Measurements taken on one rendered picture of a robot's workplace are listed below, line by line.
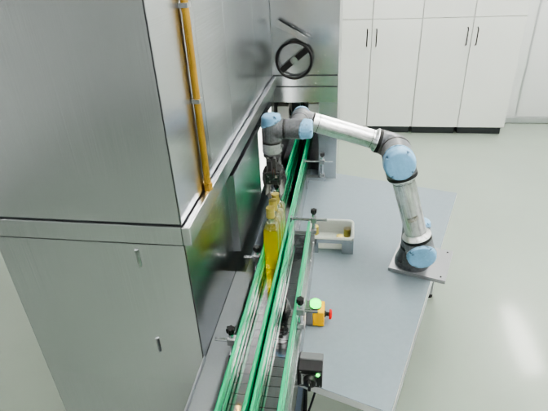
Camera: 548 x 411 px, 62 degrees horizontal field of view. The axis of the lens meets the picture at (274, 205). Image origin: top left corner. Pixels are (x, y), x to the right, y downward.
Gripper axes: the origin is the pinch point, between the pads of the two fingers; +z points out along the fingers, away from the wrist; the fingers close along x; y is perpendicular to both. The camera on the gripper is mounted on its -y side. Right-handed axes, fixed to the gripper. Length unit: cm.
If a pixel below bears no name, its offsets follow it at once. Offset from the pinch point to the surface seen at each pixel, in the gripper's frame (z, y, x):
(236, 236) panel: 9.8, 16.7, -13.5
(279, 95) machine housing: -13, -98, -11
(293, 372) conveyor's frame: 27, 66, 14
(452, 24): -7, -372, 137
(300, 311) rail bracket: 19, 47, 15
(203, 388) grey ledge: 27, 75, -13
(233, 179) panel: -15.2, 16.7, -12.6
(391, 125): 105, -372, 83
